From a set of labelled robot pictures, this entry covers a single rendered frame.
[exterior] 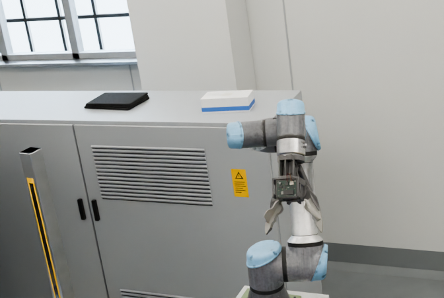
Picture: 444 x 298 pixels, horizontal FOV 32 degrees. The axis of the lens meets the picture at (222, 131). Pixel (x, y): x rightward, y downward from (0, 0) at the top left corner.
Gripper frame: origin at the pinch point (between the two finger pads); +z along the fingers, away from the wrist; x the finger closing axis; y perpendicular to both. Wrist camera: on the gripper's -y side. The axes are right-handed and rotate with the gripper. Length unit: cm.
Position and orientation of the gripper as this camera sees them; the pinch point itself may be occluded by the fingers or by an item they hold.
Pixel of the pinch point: (294, 234)
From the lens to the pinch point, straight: 204.5
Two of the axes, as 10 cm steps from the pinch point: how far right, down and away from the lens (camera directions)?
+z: -0.1, 9.7, -2.6
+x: 9.2, -0.9, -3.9
